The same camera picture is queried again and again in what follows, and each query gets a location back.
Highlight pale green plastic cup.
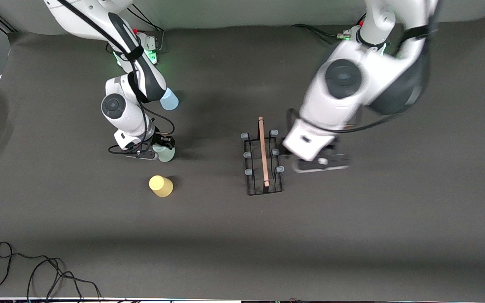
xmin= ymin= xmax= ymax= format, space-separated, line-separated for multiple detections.
xmin=153 ymin=144 xmax=176 ymax=163

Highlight black wire cup holder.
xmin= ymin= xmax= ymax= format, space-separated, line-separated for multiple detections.
xmin=241 ymin=117 xmax=285 ymax=196

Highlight yellow plastic cup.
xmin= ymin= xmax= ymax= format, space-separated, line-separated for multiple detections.
xmin=149 ymin=175 xmax=174 ymax=197

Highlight pale blue plastic cup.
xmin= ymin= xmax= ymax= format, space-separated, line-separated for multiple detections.
xmin=160 ymin=88 xmax=179 ymax=111

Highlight dark grey table mat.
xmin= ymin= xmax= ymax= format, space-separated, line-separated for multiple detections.
xmin=0 ymin=15 xmax=485 ymax=300

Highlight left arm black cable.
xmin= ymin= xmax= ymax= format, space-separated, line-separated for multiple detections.
xmin=286 ymin=107 xmax=399 ymax=135

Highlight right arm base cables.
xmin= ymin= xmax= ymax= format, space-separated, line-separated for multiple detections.
xmin=127 ymin=6 xmax=165 ymax=55

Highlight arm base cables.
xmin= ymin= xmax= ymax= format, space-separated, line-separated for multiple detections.
xmin=291 ymin=24 xmax=351 ymax=43
xmin=127 ymin=6 xmax=165 ymax=55

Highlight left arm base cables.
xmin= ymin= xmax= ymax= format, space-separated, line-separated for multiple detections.
xmin=291 ymin=24 xmax=351 ymax=43

